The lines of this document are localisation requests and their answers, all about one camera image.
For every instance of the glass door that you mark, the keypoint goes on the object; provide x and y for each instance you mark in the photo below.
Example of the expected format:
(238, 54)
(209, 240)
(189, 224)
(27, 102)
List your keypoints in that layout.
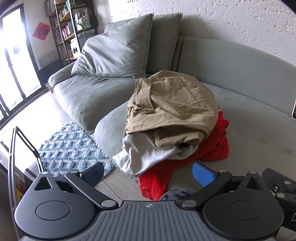
(13, 58)

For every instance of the smartphone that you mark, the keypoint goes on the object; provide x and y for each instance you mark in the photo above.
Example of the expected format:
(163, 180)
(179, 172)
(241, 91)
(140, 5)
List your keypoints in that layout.
(294, 109)

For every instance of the red garment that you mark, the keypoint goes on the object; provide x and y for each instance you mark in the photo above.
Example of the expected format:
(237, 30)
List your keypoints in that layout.
(155, 180)

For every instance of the grey seat cushion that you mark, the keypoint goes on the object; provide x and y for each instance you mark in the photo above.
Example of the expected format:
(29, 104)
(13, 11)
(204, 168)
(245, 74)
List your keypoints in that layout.
(87, 97)

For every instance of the black metal frame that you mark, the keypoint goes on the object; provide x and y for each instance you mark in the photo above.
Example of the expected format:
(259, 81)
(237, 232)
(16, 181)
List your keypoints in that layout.
(10, 166)

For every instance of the grey sofa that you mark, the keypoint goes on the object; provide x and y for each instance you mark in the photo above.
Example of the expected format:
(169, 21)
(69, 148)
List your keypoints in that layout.
(242, 115)

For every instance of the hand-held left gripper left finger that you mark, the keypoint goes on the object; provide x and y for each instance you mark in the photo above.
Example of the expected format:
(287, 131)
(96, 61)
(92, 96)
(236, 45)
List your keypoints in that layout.
(93, 173)

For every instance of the blue patterned rug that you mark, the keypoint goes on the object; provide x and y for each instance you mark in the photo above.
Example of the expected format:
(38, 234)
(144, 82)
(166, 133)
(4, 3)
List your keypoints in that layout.
(69, 150)

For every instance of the grey back cushion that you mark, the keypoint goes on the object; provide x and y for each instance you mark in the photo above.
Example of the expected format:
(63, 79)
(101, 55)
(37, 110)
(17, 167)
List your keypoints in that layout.
(161, 46)
(111, 53)

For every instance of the red wall decoration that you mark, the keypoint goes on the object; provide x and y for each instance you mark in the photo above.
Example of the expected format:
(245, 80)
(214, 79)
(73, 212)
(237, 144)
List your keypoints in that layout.
(41, 30)

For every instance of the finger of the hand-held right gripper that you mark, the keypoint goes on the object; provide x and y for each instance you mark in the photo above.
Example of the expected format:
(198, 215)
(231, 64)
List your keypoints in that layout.
(277, 178)

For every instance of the khaki pants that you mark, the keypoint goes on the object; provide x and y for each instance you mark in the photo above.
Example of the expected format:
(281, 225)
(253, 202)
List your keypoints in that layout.
(173, 104)

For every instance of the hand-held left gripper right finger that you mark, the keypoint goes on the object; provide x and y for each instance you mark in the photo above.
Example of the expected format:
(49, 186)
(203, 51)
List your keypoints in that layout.
(203, 177)

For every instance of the dark low cabinet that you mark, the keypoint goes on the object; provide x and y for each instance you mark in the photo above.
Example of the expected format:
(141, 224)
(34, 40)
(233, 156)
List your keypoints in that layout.
(46, 74)

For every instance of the white garment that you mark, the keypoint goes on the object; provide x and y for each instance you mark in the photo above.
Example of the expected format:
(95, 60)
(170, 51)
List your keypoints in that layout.
(143, 155)

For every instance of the bookshelf with books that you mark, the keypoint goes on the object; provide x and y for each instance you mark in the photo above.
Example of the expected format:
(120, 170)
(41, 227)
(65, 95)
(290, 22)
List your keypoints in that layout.
(67, 23)

